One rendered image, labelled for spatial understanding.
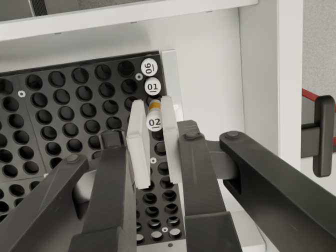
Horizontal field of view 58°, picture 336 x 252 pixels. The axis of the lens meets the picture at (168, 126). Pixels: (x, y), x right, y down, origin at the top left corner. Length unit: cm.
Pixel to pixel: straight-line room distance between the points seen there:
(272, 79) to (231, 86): 8
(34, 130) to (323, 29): 116
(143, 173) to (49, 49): 19
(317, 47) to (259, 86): 104
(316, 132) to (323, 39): 104
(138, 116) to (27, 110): 12
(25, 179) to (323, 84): 120
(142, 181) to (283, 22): 14
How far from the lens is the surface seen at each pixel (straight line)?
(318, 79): 133
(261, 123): 28
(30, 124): 27
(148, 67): 23
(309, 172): 49
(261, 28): 26
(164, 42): 30
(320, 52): 131
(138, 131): 15
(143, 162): 15
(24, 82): 26
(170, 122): 16
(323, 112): 27
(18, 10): 61
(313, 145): 28
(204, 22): 31
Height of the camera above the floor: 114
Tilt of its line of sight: 70 degrees down
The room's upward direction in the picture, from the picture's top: 170 degrees clockwise
